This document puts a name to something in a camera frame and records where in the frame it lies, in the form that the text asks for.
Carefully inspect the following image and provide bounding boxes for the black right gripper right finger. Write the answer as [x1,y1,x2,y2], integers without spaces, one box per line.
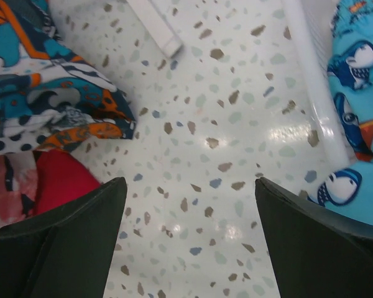
[255,178,373,297]

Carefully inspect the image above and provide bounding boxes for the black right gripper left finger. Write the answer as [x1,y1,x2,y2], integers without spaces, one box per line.
[0,178,127,297]

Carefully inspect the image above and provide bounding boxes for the blue shark print shorts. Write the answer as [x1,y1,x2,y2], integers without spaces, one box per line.
[307,1,373,225]

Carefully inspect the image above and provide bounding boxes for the pink shark print shorts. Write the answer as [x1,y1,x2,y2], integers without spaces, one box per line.
[0,151,38,228]

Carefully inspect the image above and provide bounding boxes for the navy orange pirate print shorts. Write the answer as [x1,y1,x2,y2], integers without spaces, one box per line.
[0,0,136,155]

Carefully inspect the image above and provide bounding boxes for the red folded cloth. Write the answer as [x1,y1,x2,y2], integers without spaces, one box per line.
[34,150,101,215]

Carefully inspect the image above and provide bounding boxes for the white plastic basket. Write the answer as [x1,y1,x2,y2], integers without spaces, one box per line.
[283,1,357,169]

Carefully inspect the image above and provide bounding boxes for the white clothes rack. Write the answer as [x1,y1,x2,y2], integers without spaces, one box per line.
[127,0,183,58]

